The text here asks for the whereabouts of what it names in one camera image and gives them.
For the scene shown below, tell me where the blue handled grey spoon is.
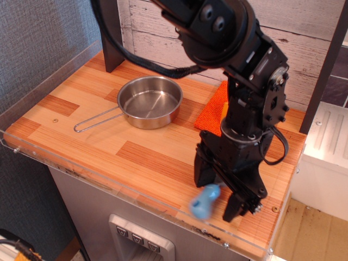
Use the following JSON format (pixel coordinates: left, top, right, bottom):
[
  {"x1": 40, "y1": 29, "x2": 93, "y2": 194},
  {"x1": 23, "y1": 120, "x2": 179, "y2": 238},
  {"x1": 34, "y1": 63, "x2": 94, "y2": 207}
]
[{"x1": 189, "y1": 184, "x2": 221, "y2": 220}]

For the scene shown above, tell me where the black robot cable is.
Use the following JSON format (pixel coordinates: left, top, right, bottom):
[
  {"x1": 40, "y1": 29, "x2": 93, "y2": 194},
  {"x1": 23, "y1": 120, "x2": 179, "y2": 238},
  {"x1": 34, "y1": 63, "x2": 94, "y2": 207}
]
[{"x1": 91, "y1": 0, "x2": 207, "y2": 80}]

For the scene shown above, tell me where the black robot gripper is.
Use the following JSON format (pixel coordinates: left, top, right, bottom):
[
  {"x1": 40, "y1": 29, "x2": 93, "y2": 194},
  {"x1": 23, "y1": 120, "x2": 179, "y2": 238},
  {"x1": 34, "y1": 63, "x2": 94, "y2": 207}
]
[{"x1": 194, "y1": 125, "x2": 274, "y2": 222}]

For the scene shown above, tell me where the yellow cheese wedge toy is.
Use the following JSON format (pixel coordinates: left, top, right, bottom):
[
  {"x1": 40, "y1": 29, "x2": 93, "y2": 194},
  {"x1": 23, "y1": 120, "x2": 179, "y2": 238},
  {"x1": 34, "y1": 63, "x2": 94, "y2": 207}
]
[{"x1": 220, "y1": 102, "x2": 228, "y2": 121}]

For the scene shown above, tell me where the yellow black object bottom left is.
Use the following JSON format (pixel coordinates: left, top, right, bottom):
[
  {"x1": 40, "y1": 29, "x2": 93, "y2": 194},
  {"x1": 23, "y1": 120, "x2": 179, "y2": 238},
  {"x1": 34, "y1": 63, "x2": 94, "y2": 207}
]
[{"x1": 1, "y1": 239, "x2": 42, "y2": 260}]

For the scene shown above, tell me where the grey toy fridge cabinet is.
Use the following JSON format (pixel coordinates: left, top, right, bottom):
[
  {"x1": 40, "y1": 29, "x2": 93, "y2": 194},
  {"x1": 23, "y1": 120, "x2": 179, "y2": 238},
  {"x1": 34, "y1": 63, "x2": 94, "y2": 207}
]
[{"x1": 49, "y1": 167, "x2": 246, "y2": 260}]

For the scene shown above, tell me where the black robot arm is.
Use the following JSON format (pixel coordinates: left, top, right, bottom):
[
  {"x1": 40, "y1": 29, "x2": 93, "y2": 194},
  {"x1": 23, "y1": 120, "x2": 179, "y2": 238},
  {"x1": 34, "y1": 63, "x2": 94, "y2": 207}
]
[{"x1": 157, "y1": 1, "x2": 289, "y2": 222}]

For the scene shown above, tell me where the dark grey right post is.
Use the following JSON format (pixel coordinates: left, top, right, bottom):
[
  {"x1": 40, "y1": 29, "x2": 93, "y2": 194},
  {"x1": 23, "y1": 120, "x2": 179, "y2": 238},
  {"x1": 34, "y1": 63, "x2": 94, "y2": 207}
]
[{"x1": 300, "y1": 1, "x2": 347, "y2": 134}]

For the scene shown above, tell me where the silver dispenser panel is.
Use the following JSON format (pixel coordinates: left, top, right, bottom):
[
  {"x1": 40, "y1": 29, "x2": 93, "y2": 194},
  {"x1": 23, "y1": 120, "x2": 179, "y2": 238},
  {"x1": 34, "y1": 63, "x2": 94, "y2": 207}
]
[{"x1": 109, "y1": 214, "x2": 176, "y2": 260}]

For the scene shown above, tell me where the stainless steel pot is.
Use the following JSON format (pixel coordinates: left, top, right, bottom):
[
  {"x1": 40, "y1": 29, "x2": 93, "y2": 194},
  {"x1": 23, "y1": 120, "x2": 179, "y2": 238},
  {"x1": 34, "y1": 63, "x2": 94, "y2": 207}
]
[{"x1": 73, "y1": 76, "x2": 183, "y2": 133}]

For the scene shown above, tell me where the white cabinet on right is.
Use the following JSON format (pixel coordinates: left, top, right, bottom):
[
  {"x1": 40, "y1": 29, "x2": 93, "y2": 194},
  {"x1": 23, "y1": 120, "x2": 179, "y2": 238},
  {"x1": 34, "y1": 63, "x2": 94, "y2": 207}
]
[{"x1": 290, "y1": 102, "x2": 347, "y2": 220}]

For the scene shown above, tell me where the dark grey post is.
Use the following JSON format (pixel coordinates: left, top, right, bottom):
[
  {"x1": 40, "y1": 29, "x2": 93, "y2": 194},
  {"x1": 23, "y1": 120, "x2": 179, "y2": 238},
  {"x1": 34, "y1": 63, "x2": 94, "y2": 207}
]
[
  {"x1": 300, "y1": 1, "x2": 347, "y2": 134},
  {"x1": 100, "y1": 0, "x2": 125, "y2": 73}
]

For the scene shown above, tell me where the orange knitted cloth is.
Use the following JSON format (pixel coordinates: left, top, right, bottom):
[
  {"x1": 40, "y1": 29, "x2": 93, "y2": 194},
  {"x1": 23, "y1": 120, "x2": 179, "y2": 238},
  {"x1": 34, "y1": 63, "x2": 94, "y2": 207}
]
[{"x1": 194, "y1": 81, "x2": 228, "y2": 136}]

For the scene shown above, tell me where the dark grey left post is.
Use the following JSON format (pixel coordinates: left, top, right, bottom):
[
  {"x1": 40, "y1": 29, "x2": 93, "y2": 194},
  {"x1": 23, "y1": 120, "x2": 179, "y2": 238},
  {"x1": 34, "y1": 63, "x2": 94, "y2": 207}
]
[{"x1": 100, "y1": 0, "x2": 125, "y2": 73}]

